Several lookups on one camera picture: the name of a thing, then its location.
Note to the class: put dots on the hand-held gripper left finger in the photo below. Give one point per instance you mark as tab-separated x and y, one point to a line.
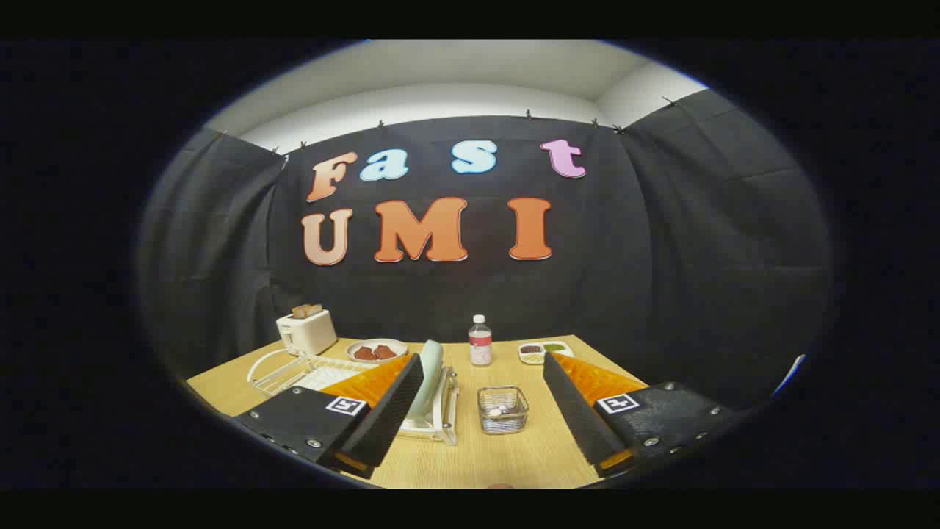
389	419

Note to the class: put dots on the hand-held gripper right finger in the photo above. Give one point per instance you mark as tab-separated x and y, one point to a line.
580	419

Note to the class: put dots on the pale green plate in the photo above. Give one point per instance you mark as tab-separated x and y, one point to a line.
427	375

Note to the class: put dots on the white plate with meat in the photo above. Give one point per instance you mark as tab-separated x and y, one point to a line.
376	343

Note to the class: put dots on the red meat piece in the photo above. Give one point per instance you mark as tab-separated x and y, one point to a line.
364	353
385	352

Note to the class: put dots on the white toaster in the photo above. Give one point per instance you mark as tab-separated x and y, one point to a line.
308	334

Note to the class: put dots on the clear plastic water bottle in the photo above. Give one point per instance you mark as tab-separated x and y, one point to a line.
480	345

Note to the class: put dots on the brown bread slice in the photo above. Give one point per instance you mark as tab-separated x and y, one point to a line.
307	310

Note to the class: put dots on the black backdrop cloth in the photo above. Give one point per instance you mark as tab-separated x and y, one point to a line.
661	257

